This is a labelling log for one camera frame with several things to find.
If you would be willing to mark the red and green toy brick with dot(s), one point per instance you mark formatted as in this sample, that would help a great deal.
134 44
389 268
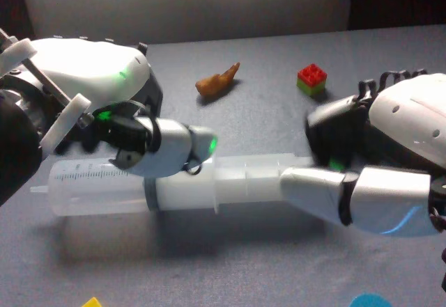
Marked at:
311 77

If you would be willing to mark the grey table cloth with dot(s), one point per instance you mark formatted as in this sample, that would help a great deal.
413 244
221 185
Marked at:
244 268

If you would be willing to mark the blue round disc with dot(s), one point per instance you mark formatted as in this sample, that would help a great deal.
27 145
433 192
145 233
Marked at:
369 301

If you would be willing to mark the brown toy chicken wing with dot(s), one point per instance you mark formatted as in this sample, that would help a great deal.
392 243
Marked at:
214 84

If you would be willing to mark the light grey backdrop panel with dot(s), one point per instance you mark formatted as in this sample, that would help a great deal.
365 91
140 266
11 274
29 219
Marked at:
174 4

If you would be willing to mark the translucent plastic tube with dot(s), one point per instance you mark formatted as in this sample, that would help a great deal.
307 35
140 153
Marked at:
104 195

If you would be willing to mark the yellow rectangular block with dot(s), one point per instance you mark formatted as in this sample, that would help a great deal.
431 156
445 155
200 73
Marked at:
92 303

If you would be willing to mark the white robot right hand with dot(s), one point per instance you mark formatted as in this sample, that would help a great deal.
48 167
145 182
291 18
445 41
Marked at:
400 119

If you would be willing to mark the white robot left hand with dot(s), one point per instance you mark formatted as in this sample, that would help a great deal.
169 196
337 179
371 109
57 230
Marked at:
87 67

